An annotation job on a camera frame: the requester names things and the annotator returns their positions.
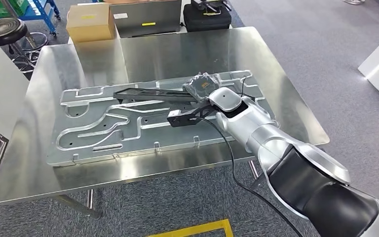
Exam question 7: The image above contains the stainless steel workbench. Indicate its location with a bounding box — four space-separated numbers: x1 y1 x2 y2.
0 26 330 220

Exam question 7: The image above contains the white panel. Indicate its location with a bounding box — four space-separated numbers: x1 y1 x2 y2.
0 25 30 140

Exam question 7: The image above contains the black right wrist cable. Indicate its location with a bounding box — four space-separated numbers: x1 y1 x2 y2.
194 116 305 237

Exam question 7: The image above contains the brown cardboard box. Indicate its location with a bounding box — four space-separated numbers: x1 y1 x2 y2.
66 2 117 44

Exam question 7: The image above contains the grey case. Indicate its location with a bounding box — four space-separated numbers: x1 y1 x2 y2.
109 0 183 39

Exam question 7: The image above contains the black round stool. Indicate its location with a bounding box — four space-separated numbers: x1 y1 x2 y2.
0 18 50 74

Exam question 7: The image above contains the blue metal cart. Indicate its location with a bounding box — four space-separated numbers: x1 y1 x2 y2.
0 0 62 37

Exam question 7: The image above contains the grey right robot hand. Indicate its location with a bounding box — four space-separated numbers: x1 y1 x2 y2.
182 72 224 101

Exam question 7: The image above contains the thin black wire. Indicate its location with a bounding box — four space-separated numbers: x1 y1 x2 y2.
239 76 255 99

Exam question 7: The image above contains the black right wrist camera bracket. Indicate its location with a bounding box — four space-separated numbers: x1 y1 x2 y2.
166 101 221 128

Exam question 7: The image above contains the black tool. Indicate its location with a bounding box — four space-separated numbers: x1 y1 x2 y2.
191 0 232 16

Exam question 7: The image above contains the stamped silver metal plate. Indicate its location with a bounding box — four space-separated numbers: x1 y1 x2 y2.
46 69 277 167

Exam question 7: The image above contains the black carrying case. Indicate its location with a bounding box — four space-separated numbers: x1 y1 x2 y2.
183 3 232 33

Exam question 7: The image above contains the black plastic frame part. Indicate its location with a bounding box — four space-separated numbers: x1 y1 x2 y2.
113 87 256 107

